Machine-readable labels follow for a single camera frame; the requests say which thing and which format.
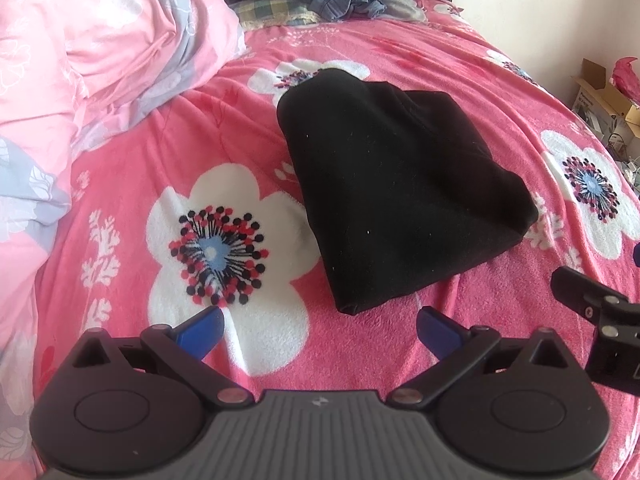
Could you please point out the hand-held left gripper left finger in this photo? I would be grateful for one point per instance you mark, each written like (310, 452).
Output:
(200, 335)

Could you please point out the pink floral blanket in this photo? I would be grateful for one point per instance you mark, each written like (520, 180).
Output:
(150, 160)

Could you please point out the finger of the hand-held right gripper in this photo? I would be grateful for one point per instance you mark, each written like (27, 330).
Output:
(575, 290)

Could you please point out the plaid pillow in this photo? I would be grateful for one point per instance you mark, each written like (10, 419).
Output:
(270, 10)

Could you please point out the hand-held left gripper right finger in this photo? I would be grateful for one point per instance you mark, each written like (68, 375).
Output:
(440, 332)

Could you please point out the pale pink floral duvet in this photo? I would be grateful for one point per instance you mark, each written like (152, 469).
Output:
(100, 35)

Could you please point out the black garment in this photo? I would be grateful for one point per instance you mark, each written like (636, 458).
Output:
(400, 185)

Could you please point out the pink plastic bag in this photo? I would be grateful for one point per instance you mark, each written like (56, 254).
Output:
(627, 75)

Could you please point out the cardboard box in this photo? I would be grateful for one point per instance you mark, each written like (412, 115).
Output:
(597, 95)

